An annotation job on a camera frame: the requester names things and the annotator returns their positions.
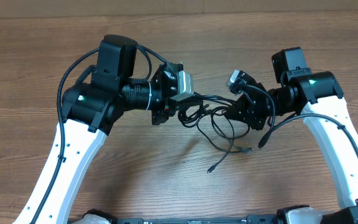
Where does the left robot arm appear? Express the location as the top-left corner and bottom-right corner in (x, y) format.
(16, 34), (194, 223)

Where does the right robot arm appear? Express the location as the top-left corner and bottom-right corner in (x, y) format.
(224, 47), (358, 224)

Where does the black USB cable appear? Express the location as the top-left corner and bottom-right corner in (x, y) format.
(177, 93), (254, 174)

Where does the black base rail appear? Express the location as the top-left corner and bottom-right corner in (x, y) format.
(113, 214), (285, 224)

